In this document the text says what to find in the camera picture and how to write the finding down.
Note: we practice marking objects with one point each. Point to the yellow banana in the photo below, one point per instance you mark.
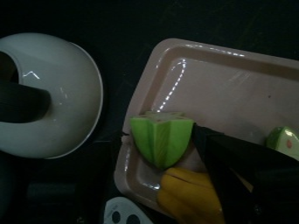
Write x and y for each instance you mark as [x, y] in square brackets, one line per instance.
[187, 195]

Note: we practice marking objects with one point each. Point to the white bowl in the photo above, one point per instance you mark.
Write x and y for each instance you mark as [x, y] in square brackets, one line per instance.
[69, 87]

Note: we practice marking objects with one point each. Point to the green starfruit top piece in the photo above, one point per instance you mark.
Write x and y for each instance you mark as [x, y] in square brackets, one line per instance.
[159, 140]

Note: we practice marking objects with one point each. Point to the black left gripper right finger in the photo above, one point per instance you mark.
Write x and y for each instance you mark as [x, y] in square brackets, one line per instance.
[248, 180]

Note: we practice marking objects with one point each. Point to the pink plastic tray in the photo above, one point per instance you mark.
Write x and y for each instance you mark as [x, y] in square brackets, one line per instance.
[233, 96]

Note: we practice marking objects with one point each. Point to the green white toy fruit slice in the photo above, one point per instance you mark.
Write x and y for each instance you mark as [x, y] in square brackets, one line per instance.
[286, 143]

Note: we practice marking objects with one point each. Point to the black cylindrical object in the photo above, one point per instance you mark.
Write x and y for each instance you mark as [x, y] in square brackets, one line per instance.
[23, 102]

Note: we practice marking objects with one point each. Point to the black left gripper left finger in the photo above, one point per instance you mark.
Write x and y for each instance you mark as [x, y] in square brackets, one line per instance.
[57, 192]

